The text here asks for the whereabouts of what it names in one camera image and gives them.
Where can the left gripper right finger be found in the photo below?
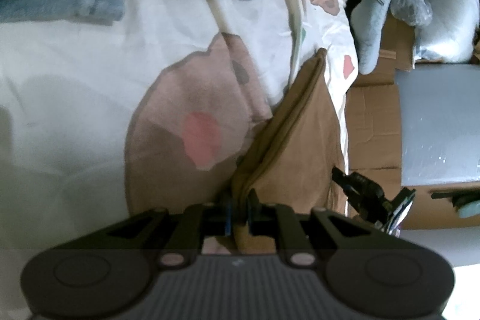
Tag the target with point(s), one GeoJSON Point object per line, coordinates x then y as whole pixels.
{"type": "Point", "coordinates": [280, 223]}

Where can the brown t-shirt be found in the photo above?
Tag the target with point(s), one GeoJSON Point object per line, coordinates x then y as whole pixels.
{"type": "Point", "coordinates": [291, 159]}

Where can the blue-grey neck pillow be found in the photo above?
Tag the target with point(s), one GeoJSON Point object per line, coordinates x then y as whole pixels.
{"type": "Point", "coordinates": [367, 20]}

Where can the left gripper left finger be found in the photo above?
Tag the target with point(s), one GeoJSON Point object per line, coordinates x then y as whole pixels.
{"type": "Point", "coordinates": [183, 235]}

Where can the cream bear print blanket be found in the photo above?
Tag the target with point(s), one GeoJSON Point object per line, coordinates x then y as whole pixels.
{"type": "Point", "coordinates": [101, 120]}

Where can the white pillow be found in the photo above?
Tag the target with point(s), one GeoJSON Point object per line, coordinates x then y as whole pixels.
{"type": "Point", "coordinates": [449, 36]}

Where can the large cardboard box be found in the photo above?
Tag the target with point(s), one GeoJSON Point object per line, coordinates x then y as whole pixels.
{"type": "Point", "coordinates": [417, 126]}

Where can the clear plastic bag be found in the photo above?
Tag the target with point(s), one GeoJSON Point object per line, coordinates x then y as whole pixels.
{"type": "Point", "coordinates": [415, 13]}

